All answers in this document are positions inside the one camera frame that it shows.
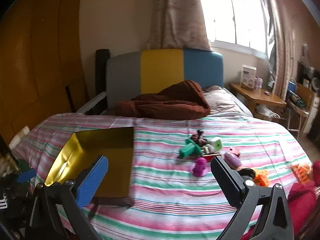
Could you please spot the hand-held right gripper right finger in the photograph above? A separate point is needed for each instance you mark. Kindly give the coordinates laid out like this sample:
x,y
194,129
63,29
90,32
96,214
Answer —
x,y
223,177

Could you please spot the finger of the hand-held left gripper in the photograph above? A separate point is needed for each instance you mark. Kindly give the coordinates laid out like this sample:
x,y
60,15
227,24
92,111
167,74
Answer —
x,y
26,175

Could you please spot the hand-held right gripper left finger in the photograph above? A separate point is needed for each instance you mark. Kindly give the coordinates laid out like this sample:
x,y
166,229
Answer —
x,y
92,180

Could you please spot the purple egg-shaped perforated case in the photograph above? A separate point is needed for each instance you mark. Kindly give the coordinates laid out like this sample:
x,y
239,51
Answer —
x,y
232,160

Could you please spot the yellow-orange plastic case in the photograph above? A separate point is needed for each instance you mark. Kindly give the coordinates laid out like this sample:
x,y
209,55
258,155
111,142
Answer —
x,y
261,177

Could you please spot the maroon gift box gold interior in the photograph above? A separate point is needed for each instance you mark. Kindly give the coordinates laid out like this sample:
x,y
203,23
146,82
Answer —
x,y
100,140

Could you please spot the magenta plastic toy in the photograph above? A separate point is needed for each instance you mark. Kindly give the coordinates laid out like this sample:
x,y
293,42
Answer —
x,y
198,166

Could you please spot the red puzzle-piece block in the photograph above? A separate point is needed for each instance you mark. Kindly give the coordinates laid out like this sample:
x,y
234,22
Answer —
x,y
235,150

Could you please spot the white green plug-in device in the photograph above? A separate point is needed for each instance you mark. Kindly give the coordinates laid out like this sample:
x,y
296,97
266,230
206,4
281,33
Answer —
x,y
216,143

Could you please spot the green plastic toy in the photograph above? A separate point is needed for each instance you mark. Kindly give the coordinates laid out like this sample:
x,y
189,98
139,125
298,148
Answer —
x,y
190,148

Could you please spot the brown fluted knob lid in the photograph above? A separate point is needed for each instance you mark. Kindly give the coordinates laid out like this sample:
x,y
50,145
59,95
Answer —
x,y
200,140

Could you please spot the striped bedsheet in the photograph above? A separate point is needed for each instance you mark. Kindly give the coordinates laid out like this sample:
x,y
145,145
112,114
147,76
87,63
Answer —
x,y
175,205

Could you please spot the orange plastic rack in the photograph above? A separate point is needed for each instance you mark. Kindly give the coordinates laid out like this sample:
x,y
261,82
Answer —
x,y
301,173

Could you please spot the grey-pink pillow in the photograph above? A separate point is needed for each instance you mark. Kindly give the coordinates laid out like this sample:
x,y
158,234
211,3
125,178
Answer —
x,y
220,100

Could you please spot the white plastic bag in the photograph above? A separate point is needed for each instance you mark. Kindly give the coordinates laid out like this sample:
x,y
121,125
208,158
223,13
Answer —
x,y
267,111

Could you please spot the red garment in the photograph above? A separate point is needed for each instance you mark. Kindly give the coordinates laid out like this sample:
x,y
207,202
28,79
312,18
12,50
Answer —
x,y
302,200

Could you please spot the wooden bedside table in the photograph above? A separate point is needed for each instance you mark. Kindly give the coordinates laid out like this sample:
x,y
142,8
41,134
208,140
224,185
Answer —
x,y
252,93

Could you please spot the dark wooden board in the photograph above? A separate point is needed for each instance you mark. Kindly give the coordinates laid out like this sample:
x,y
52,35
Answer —
x,y
77,92

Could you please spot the brown quilt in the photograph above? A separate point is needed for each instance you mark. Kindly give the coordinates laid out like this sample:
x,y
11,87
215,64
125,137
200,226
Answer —
x,y
170,102

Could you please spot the white cardboard box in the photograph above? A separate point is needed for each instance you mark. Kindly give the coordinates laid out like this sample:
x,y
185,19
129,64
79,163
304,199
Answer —
x,y
247,78

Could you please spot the black rolled mat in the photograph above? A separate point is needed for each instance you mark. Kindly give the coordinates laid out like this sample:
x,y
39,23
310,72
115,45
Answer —
x,y
102,67

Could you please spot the blue round container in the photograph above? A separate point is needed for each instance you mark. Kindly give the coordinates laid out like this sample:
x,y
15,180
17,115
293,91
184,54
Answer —
x,y
291,86

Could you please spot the wooden chair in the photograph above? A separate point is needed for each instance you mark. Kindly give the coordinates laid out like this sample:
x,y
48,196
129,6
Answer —
x,y
306,92

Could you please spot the wooden wardrobe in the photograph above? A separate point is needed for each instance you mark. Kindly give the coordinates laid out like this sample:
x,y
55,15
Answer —
x,y
37,55

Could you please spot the grey yellow blue headboard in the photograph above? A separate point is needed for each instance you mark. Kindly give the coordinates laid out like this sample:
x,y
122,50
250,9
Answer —
x,y
160,67

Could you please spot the beige patterned curtain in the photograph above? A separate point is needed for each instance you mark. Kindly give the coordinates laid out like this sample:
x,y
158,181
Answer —
x,y
175,17
282,42

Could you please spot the white bed rail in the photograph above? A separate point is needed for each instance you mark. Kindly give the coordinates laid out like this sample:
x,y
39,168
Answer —
x,y
91,102

